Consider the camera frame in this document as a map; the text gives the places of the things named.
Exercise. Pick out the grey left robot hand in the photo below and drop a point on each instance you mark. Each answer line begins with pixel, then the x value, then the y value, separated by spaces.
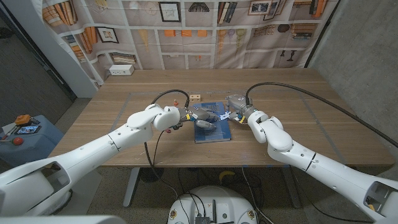
pixel 200 113

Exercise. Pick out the yellow object under table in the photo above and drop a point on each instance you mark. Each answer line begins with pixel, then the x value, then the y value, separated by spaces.
pixel 226 175

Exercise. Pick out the white power outlet box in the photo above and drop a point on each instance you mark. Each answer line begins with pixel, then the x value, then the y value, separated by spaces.
pixel 121 69

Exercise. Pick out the blue notebook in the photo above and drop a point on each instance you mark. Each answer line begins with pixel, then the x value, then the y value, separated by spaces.
pixel 222 133

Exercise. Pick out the blue-grey side cart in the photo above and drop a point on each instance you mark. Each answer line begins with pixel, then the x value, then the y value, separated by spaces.
pixel 34 143

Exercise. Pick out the black round table foot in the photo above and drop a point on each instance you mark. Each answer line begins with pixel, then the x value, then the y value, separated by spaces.
pixel 150 175

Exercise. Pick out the printed bookshelf backdrop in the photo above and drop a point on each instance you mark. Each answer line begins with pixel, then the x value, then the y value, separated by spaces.
pixel 192 46

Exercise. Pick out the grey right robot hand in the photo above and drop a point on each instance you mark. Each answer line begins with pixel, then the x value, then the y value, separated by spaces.
pixel 239 104

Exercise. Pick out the wooden block with holes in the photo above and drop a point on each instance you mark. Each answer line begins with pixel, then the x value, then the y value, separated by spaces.
pixel 195 98

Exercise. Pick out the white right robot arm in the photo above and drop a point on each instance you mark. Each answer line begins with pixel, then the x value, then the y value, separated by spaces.
pixel 311 158

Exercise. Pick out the white table leg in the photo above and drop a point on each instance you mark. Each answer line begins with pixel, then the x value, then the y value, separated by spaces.
pixel 130 186

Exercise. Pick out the red round button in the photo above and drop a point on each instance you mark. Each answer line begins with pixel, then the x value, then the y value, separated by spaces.
pixel 17 141

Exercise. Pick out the black smartphone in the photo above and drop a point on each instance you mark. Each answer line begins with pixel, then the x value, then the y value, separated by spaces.
pixel 27 129

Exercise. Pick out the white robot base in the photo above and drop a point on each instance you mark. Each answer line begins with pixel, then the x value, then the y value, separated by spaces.
pixel 214 202

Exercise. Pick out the orange emergency stop box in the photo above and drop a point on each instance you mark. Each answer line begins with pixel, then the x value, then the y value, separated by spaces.
pixel 22 119

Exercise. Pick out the white robot torso rim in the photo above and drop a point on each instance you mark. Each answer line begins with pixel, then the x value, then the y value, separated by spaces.
pixel 62 220

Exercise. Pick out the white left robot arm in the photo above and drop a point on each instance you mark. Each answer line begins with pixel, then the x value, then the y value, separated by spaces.
pixel 84 155

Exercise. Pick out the grey table leg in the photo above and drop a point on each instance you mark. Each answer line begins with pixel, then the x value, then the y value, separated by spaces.
pixel 292 189

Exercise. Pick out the black backdrop pole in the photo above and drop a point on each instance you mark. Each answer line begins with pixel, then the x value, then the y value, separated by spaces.
pixel 316 46

